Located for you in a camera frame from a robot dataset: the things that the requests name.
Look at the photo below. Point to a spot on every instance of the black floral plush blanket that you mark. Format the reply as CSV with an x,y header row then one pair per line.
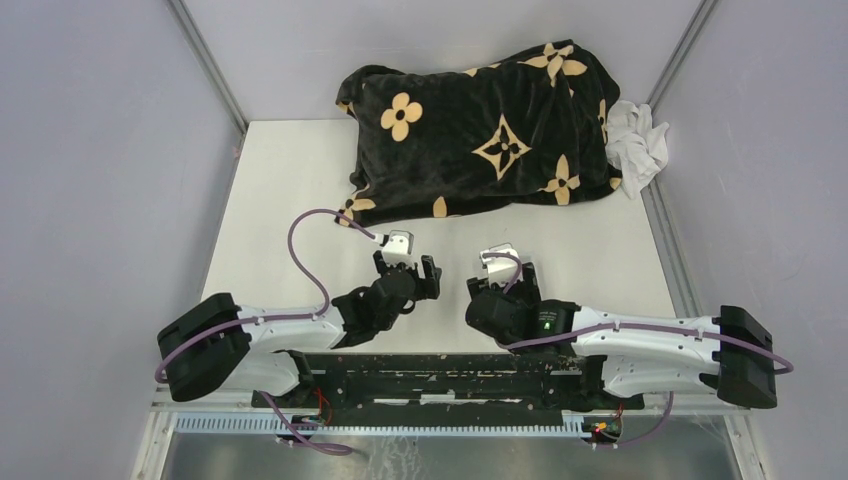
x,y
530,128

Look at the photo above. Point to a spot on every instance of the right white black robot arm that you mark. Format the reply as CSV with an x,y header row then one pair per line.
x,y
624,356

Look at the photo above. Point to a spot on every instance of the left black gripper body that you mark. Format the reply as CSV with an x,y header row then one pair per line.
x,y
382,268

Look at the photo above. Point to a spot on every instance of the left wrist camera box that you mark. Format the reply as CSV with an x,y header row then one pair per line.
x,y
398,247

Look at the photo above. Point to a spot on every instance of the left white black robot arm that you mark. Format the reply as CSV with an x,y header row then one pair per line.
x,y
219,344

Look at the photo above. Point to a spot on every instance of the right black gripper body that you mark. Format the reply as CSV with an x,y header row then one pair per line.
x,y
526,293

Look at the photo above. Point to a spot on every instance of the white crumpled cloth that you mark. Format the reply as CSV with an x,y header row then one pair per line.
x,y
635,145

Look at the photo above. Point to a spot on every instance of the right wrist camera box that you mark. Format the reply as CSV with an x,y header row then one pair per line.
x,y
501,264

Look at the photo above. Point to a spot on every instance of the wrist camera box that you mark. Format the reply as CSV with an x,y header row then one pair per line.
x,y
398,247
501,264

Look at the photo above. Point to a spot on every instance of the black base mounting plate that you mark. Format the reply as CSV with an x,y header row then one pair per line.
x,y
454,390

